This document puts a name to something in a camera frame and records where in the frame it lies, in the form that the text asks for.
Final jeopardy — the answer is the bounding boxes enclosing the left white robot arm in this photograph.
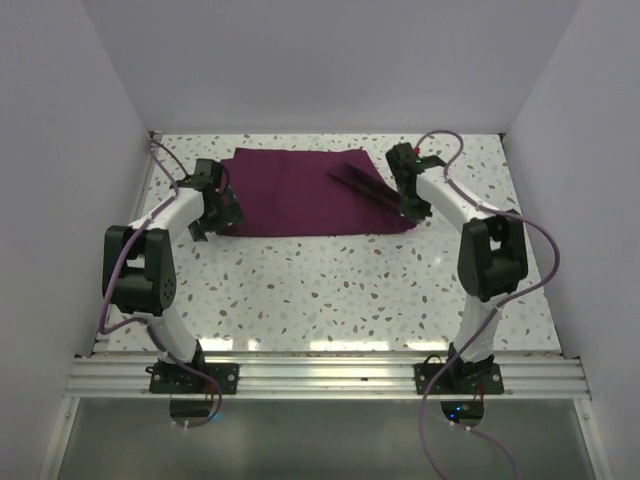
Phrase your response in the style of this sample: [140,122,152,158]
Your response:
[98,159,244,393]

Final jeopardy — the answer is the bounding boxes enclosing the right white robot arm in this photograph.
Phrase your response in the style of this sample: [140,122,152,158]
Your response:
[386,143,528,395]

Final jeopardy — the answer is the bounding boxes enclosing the left side aluminium rail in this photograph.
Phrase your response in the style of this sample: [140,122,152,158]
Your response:
[92,130,162,356]

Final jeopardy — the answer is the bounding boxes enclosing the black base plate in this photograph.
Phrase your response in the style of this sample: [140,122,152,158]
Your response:
[145,361,240,395]
[413,362,505,395]

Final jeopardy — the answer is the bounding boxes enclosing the aluminium frame rail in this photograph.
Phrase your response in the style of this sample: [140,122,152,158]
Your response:
[64,352,590,400]

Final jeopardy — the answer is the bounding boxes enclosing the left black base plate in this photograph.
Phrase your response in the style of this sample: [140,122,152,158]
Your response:
[145,361,240,395]

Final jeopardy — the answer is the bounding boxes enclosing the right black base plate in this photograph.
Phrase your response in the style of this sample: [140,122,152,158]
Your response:
[413,362,505,395]

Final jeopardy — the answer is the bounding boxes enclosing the purple cloth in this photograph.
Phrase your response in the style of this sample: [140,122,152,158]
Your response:
[220,148,416,237]

